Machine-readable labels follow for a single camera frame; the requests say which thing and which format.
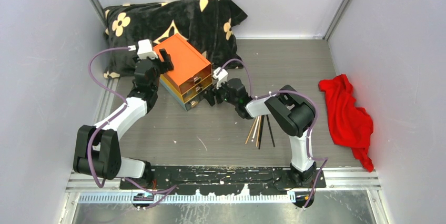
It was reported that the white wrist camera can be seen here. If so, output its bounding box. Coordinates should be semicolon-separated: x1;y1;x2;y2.
137;39;158;60
212;67;228;89

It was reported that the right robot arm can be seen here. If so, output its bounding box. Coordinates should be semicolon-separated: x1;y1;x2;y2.
204;78;317;188

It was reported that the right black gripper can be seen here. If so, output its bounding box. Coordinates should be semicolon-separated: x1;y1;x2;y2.
203;78;238;107

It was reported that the white makeup pencil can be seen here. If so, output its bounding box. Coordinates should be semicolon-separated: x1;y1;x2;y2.
251;116;261;142

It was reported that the gold makeup pencil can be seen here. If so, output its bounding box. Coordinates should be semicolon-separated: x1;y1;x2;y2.
256;116;262;148

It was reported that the orange drawer organizer box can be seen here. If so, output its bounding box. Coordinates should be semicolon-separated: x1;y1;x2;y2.
154;34;212;111

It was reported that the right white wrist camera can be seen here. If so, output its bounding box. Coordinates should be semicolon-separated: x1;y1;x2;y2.
212;67;228;89

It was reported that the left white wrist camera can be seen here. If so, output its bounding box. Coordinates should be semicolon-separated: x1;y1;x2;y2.
137;39;158;60

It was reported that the black floral plush pillow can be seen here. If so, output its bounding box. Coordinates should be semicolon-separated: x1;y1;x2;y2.
103;0;248;78

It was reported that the black makeup pencil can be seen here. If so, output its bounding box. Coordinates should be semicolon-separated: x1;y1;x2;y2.
258;115;265;150

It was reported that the red cloth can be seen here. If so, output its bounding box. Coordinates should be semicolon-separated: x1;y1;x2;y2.
318;74;374;172

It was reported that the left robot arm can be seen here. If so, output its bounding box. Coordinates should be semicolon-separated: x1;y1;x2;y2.
73;48;174;189

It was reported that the wooden brown pencil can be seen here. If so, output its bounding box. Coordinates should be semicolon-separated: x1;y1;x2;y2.
245;117;259;145

